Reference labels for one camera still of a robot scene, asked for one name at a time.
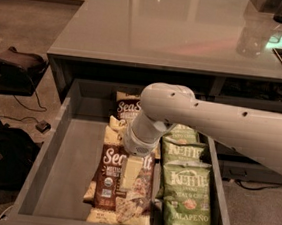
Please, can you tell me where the front brown Sea Salt chip bag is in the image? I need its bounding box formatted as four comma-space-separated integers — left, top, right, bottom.
84, 126, 156, 225

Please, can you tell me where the green kettle chip bag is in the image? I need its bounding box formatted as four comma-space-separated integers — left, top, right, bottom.
164, 124, 200, 145
161, 139, 206, 164

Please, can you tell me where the middle Late July chip bag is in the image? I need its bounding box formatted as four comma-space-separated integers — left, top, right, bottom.
109, 116, 128, 131

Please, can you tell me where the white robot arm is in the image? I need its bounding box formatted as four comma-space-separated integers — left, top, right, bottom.
123, 82, 282, 175

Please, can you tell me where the black backpack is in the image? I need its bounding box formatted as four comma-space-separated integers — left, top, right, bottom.
0, 125, 43, 195

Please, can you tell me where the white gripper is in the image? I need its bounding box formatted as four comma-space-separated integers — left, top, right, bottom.
119, 130, 159, 190

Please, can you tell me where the grey counter cabinet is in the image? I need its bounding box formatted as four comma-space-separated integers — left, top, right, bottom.
48, 0, 282, 182

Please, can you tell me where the rear brown Sea Salt chip bag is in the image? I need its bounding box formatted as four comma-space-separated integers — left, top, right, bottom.
116, 91, 141, 121

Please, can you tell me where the front green Kettle jalapeno bag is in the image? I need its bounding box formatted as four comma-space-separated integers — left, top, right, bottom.
163, 160, 212, 225

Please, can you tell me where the brown sea salt chip bag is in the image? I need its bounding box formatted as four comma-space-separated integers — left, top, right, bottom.
84, 126, 156, 225
116, 91, 141, 121

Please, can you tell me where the black power adapter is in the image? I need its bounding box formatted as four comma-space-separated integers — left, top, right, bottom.
35, 120, 51, 133

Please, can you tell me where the open grey top drawer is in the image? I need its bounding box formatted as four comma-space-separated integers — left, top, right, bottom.
0, 80, 230, 225

